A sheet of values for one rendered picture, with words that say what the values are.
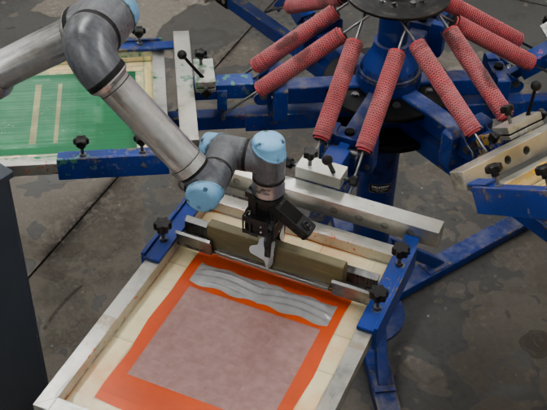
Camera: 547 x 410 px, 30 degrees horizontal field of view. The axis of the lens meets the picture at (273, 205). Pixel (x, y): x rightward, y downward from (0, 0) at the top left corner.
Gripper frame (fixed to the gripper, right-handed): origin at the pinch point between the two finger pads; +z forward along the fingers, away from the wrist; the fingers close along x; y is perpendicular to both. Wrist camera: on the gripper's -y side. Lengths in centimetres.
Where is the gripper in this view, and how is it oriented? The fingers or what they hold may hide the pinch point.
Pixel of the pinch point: (275, 258)
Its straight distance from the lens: 246.6
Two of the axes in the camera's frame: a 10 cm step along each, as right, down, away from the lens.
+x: -4.0, 5.9, -7.0
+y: -9.2, -2.7, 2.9
